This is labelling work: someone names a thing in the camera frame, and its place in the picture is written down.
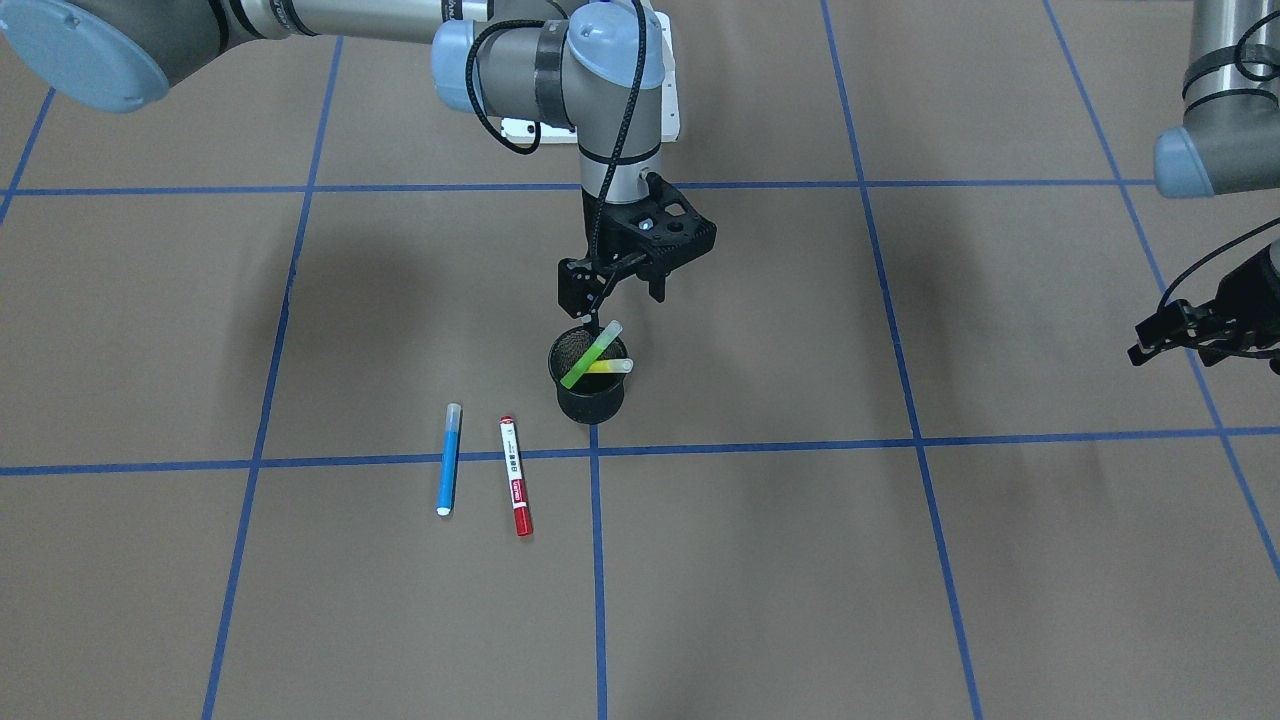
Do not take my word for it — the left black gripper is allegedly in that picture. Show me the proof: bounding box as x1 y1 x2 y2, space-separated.
1126 241 1279 374

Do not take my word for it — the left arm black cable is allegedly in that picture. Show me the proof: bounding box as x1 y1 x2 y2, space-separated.
1160 10 1280 311

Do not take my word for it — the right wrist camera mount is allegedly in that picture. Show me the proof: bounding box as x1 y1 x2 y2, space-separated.
637 173 717 286

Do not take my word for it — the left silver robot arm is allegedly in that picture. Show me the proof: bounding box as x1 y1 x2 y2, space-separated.
1128 1 1279 370

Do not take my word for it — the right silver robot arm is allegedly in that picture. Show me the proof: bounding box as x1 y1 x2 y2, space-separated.
3 1 690 319

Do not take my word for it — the blue marker pen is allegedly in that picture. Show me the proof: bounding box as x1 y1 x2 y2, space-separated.
436 402 463 518

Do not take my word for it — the black mesh pen cup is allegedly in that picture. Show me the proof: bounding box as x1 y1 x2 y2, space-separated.
547 325 626 425

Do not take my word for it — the red marker pen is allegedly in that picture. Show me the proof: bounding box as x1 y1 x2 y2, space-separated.
499 415 532 538

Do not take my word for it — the green highlighter pen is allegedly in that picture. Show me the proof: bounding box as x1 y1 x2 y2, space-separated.
559 320 623 389

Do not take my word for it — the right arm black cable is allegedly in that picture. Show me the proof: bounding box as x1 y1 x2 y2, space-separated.
465 0 652 331

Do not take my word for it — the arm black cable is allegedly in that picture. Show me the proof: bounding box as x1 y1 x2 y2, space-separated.
465 0 652 331
1160 10 1280 311

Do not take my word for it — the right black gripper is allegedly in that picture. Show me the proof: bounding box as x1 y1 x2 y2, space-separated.
557 195 666 319

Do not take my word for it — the yellow highlighter pen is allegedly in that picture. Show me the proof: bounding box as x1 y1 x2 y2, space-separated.
586 357 635 375

